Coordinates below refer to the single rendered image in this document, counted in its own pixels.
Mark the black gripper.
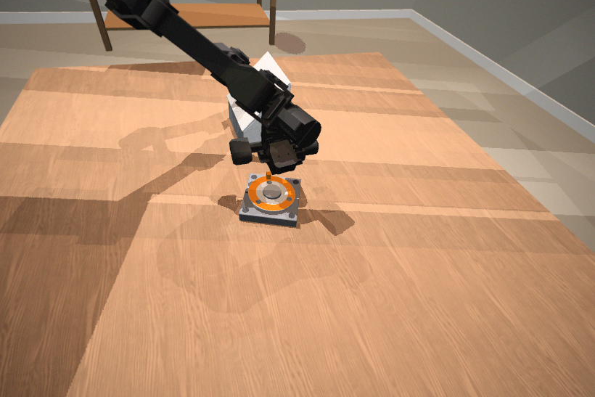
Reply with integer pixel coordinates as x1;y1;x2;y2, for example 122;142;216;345
229;124;319;175

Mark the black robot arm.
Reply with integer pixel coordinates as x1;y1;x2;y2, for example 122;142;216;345
105;0;321;175

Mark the orange round plate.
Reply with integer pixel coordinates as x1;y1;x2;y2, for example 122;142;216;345
248;171;295;213

